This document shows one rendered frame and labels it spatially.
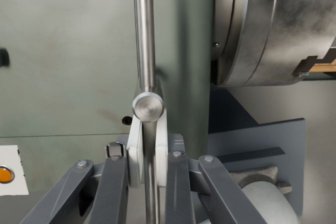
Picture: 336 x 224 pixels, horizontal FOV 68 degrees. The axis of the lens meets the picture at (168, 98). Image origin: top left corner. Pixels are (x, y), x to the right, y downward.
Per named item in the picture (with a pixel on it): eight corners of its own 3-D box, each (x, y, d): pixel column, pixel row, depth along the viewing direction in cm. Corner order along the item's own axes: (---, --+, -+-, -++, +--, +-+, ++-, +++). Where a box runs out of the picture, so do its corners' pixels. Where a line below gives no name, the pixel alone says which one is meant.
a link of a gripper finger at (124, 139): (126, 198, 14) (73, 201, 14) (133, 152, 19) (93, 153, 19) (124, 176, 14) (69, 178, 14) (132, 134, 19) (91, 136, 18)
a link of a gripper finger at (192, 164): (167, 174, 14) (221, 173, 14) (166, 133, 19) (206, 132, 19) (167, 196, 14) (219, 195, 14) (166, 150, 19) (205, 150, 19)
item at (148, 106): (138, 62, 27) (130, 93, 16) (158, 61, 27) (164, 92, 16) (139, 81, 28) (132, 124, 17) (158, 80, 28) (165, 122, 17)
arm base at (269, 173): (287, 203, 93) (295, 214, 88) (229, 211, 94) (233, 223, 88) (287, 162, 88) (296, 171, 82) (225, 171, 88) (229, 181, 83)
